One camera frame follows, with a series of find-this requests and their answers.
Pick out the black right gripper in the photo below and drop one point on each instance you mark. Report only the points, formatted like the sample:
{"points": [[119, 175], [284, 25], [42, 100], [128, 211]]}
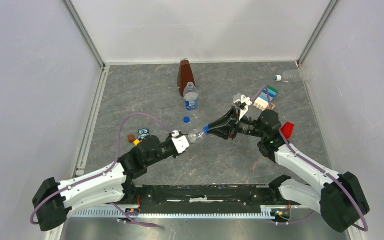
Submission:
{"points": [[218, 128]]}

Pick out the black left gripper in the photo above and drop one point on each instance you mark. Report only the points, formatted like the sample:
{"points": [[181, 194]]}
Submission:
{"points": [[169, 138]]}

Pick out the Pepsi bottle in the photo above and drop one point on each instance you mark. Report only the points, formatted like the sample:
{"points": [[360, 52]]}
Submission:
{"points": [[196, 136], [191, 96]]}

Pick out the blue bottle cap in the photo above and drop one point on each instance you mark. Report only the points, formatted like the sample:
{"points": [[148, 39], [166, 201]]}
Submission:
{"points": [[186, 119], [206, 129]]}

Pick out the clear unlabelled plastic bottle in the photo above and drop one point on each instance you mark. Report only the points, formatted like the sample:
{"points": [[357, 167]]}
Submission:
{"points": [[296, 75]]}

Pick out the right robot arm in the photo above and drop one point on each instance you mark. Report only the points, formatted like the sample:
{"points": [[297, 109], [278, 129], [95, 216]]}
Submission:
{"points": [[337, 197]]}

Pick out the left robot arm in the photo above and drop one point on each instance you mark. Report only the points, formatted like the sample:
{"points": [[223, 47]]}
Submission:
{"points": [[56, 201]]}

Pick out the blue owl toy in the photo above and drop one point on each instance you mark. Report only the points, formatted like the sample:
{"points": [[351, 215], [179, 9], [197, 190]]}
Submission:
{"points": [[142, 133]]}

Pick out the small brown toy piece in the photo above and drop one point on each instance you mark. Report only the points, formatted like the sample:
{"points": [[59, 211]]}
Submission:
{"points": [[131, 138]]}

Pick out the blue green stacked block toy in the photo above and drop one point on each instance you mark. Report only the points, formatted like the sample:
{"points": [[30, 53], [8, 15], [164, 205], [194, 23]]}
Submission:
{"points": [[265, 99]]}

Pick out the light wooden cube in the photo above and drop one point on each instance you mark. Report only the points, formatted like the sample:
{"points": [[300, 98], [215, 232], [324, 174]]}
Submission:
{"points": [[272, 106]]}

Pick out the red toy block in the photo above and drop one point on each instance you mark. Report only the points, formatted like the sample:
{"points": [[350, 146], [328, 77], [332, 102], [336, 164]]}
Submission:
{"points": [[287, 130]]}

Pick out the brown wooden metronome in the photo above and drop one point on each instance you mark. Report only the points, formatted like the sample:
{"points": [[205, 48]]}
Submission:
{"points": [[185, 75]]}

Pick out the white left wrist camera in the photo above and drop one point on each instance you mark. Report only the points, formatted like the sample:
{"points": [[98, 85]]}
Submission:
{"points": [[181, 142]]}

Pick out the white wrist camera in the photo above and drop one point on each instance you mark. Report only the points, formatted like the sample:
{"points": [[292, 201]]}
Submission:
{"points": [[181, 142], [242, 103]]}

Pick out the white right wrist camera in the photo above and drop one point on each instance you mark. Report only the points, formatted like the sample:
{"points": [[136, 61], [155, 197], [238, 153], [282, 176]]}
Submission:
{"points": [[242, 103]]}

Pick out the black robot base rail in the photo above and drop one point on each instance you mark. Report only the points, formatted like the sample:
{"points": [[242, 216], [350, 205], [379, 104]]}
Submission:
{"points": [[207, 201]]}

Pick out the aluminium frame post right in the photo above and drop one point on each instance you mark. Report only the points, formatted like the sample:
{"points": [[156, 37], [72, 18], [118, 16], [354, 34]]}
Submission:
{"points": [[332, 4]]}

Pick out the aluminium frame post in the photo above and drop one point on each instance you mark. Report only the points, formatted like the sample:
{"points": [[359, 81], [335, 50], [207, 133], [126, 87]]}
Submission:
{"points": [[332, 4], [76, 18]]}

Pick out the aluminium frame post left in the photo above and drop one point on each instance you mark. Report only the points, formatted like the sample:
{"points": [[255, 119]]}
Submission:
{"points": [[76, 18]]}

